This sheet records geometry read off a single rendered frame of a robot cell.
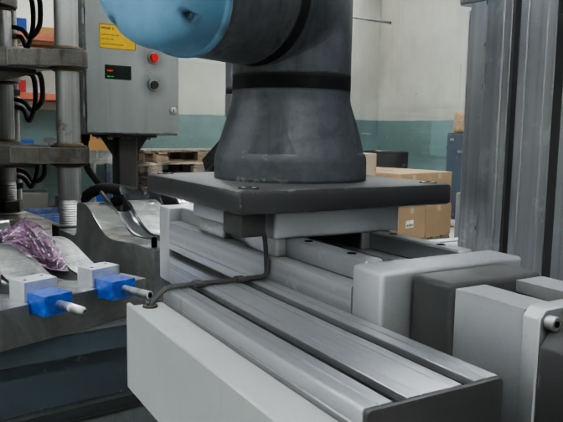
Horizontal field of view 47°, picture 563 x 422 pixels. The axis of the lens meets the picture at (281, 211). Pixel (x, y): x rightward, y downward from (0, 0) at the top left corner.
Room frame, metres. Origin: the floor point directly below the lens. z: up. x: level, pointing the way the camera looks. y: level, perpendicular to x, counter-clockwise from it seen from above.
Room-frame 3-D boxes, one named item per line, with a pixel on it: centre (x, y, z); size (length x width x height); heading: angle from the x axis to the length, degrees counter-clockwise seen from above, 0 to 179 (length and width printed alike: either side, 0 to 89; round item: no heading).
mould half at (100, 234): (1.31, 0.25, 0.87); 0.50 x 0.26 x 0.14; 36
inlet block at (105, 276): (0.92, 0.23, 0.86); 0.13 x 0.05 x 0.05; 53
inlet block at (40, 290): (0.83, 0.30, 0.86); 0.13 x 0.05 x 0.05; 53
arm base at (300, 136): (0.64, -0.01, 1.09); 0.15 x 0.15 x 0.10
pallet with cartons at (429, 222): (6.32, -0.93, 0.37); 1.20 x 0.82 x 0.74; 42
